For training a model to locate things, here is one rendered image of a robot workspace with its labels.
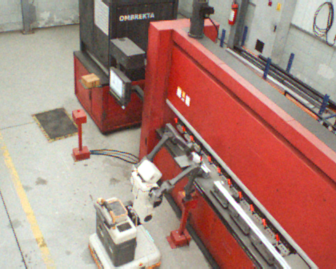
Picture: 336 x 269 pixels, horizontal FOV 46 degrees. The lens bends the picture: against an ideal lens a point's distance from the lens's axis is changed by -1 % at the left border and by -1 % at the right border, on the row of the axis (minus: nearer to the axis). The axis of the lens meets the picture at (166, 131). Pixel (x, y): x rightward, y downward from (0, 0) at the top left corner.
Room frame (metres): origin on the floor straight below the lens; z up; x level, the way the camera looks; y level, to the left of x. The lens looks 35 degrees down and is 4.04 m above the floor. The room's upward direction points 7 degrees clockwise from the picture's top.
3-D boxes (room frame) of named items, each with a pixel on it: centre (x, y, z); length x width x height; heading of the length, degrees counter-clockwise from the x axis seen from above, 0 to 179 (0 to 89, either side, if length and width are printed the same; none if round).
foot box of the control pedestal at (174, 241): (3.36, -0.32, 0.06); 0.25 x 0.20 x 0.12; 116
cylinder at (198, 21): (4.35, -0.26, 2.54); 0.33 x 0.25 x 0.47; 31
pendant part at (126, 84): (4.58, 0.66, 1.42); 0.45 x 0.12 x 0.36; 36
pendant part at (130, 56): (4.67, 0.62, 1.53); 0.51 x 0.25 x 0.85; 36
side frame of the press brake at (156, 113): (4.76, -0.07, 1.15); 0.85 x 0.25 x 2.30; 121
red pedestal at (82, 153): (4.75, 1.26, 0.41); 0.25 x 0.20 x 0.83; 121
